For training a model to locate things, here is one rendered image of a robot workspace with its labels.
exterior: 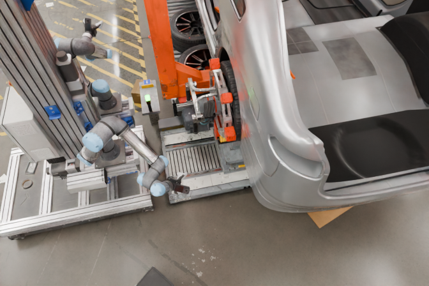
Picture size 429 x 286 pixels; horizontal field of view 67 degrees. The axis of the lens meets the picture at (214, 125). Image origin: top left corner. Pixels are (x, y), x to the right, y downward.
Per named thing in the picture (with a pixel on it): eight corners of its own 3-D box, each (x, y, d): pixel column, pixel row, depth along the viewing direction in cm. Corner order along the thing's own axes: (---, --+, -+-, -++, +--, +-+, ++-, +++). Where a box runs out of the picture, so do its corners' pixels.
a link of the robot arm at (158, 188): (151, 180, 189) (163, 187, 186) (161, 178, 199) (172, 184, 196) (147, 193, 190) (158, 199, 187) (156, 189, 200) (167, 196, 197)
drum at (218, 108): (225, 114, 266) (226, 103, 255) (200, 119, 264) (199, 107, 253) (221, 101, 275) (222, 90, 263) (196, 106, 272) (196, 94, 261)
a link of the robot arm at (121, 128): (109, 110, 197) (165, 163, 212) (96, 122, 191) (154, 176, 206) (115, 105, 188) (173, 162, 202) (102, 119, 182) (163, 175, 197)
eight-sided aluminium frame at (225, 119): (230, 147, 271) (233, 105, 227) (223, 149, 270) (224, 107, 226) (216, 99, 303) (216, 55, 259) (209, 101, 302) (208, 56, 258)
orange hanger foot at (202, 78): (232, 89, 319) (233, 62, 291) (179, 97, 312) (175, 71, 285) (228, 77, 328) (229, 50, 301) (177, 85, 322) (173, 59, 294)
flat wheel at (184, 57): (249, 87, 354) (250, 71, 335) (195, 110, 335) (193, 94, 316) (219, 52, 389) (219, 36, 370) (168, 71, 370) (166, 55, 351)
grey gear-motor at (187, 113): (225, 133, 340) (226, 112, 312) (186, 140, 335) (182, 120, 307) (221, 120, 351) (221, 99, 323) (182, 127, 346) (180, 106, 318)
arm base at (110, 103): (98, 111, 264) (94, 103, 256) (98, 97, 273) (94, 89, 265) (117, 108, 266) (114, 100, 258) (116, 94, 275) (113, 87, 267)
